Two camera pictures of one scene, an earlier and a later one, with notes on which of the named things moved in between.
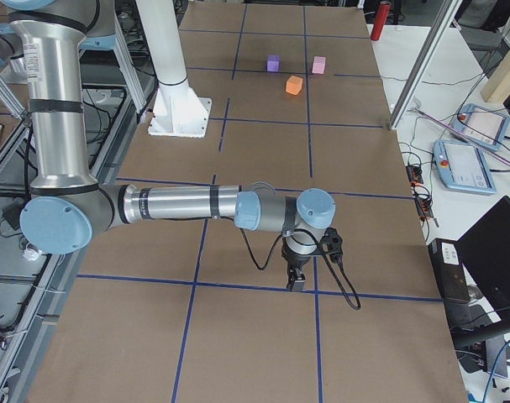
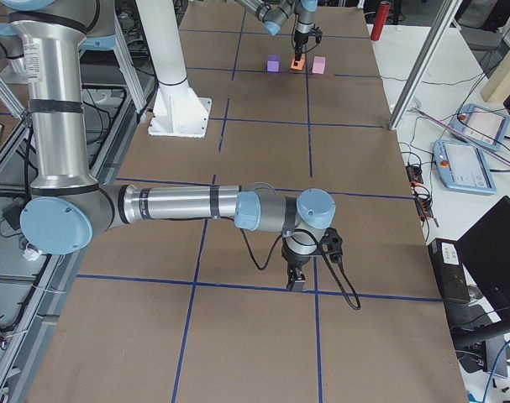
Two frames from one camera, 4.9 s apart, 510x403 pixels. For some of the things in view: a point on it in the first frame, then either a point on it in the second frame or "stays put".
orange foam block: (294, 85) → (300, 65)
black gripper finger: (300, 280) stays put
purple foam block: (273, 63) stays put
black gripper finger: (291, 278) stays put
